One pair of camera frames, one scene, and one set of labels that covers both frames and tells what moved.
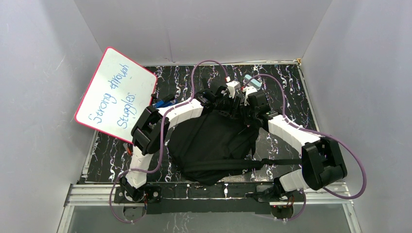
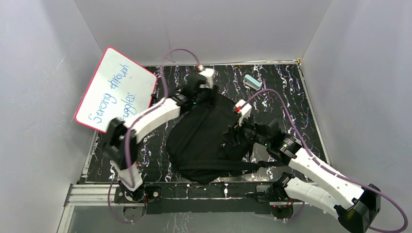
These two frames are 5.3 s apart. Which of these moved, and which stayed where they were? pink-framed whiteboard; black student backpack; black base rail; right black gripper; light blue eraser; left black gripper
Moved: right black gripper; left black gripper
Stayed: black student backpack; light blue eraser; black base rail; pink-framed whiteboard
